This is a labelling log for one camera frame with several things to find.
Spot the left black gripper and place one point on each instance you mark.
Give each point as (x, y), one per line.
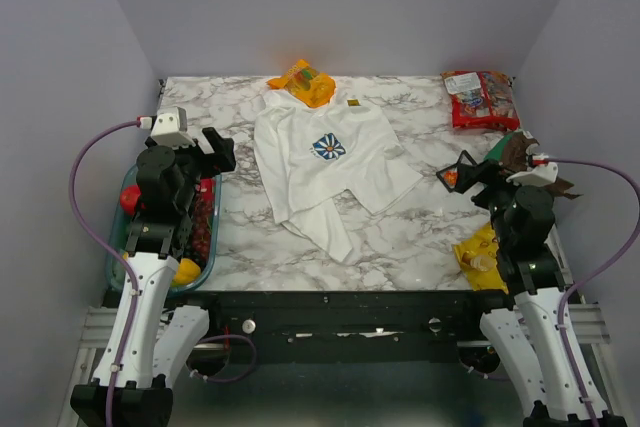
(224, 157)

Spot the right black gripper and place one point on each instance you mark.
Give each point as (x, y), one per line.
(493, 172)

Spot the black brooch display box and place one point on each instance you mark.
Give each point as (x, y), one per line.
(467, 170)

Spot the red maple leaf brooch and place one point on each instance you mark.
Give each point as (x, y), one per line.
(450, 177)

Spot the white t-shirt daisy print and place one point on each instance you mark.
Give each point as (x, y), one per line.
(308, 156)

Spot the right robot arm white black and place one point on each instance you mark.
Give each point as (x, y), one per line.
(534, 337)

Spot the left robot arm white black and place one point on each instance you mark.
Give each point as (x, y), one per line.
(133, 382)

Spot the yellow Lays chips bag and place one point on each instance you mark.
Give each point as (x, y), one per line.
(477, 258)

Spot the dark red grapes bunch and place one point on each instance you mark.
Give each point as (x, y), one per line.
(199, 244)

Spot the red candy bag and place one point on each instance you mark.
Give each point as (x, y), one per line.
(481, 100)

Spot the red apple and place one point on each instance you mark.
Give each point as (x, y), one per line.
(129, 198)

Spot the orange gummy candy bag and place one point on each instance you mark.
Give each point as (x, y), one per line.
(305, 83)

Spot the clear teal fruit container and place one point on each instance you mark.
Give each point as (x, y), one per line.
(113, 270)

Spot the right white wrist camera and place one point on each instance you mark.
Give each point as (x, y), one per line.
(541, 172)

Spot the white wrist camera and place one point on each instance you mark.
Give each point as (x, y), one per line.
(541, 172)
(168, 128)

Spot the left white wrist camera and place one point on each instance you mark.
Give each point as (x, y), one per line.
(168, 128)

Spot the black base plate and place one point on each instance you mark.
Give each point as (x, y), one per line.
(348, 327)

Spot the aluminium rail frame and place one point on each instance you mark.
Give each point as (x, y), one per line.
(99, 323)

